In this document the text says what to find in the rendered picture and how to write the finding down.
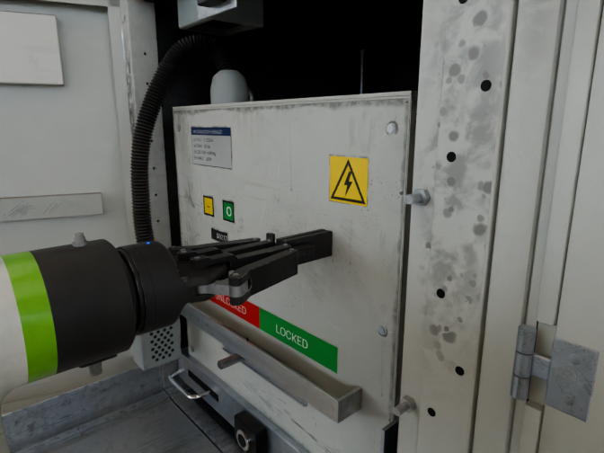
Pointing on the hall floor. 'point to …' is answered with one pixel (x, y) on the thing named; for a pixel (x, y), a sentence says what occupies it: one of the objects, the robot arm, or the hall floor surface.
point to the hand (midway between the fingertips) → (305, 247)
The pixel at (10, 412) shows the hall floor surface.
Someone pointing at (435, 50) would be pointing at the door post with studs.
